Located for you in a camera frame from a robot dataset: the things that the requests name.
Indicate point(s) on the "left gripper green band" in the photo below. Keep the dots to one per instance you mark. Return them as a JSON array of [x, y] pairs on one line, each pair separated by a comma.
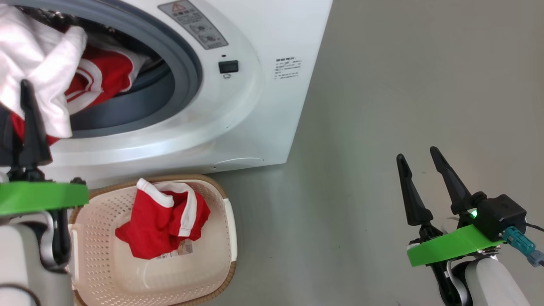
[[42, 197]]

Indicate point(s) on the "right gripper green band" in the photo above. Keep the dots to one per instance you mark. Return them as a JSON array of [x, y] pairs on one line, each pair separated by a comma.
[[450, 246]]

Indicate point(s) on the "red garment with white trim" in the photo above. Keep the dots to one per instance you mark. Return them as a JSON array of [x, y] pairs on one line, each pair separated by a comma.
[[106, 72], [157, 225]]

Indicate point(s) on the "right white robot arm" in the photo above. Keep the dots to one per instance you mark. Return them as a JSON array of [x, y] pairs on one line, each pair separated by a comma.
[[493, 284]]

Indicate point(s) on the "cream perforated laundry basket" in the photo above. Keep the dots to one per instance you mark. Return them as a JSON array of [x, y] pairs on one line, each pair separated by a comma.
[[127, 280]]

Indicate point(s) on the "white front-load washing machine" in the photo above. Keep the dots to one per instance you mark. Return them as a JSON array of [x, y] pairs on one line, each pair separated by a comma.
[[255, 106]]

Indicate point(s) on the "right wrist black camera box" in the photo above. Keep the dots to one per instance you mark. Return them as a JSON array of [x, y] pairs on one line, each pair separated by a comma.
[[501, 214]]

